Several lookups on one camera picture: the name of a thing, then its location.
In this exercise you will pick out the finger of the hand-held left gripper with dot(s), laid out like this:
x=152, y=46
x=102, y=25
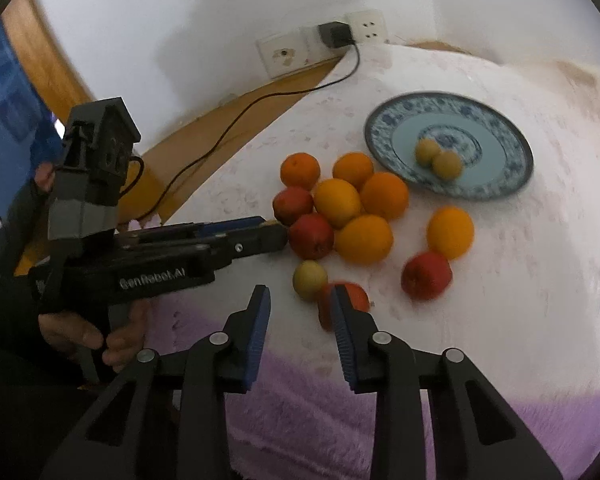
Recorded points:
x=230, y=225
x=260, y=242

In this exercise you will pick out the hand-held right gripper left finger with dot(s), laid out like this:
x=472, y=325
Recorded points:
x=257, y=345

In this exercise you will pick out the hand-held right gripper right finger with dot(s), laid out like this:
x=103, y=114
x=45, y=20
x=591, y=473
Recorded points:
x=342, y=345

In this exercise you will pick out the red apple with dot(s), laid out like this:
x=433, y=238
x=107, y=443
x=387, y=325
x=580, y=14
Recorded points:
x=292, y=205
x=311, y=236
x=426, y=276
x=360, y=300

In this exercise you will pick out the orange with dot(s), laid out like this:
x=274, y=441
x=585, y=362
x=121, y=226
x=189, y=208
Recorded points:
x=353, y=170
x=450, y=232
x=337, y=202
x=364, y=240
x=300, y=170
x=386, y=196

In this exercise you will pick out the blue and white patterned plate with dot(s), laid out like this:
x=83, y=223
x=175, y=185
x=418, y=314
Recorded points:
x=500, y=150

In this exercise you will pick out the person's left forearm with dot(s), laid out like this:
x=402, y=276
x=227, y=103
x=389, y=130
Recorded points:
x=10, y=320

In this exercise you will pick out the person's left hand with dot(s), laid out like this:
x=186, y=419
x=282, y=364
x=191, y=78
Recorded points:
x=125, y=340

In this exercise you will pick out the small yellow-green fruit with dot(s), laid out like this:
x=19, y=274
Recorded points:
x=426, y=150
x=448, y=165
x=310, y=280

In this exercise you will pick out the purple fluffy blanket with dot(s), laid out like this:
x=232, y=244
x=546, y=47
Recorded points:
x=305, y=435

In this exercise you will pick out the blue panel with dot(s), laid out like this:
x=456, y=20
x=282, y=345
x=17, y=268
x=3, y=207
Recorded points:
x=5, y=110

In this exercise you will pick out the white floral sheet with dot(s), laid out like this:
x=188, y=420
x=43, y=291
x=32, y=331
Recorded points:
x=505, y=270

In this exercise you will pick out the black charger plug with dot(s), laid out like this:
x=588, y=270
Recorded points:
x=335, y=34

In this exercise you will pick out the wooden door frame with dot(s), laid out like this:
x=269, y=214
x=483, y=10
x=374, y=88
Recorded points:
x=45, y=55

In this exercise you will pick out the white antenna wall socket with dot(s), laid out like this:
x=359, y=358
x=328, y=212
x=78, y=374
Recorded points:
x=282, y=55

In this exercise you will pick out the white wall socket plate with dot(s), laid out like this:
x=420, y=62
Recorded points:
x=312, y=42

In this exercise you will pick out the white multi-hole wall socket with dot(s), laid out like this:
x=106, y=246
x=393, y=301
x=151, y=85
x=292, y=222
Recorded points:
x=369, y=27

